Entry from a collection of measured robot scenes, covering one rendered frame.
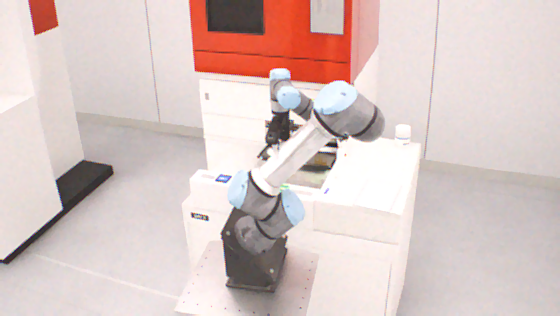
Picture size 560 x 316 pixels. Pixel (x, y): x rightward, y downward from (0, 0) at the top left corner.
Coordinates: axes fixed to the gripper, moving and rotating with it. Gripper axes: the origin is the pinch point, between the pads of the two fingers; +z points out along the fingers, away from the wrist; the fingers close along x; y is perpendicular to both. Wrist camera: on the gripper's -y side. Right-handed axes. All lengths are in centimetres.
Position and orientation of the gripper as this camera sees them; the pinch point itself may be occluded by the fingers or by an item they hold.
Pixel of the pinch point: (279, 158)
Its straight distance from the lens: 209.7
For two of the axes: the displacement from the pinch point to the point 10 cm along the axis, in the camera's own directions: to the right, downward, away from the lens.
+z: 0.2, 8.8, 4.7
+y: 3.4, -4.4, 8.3
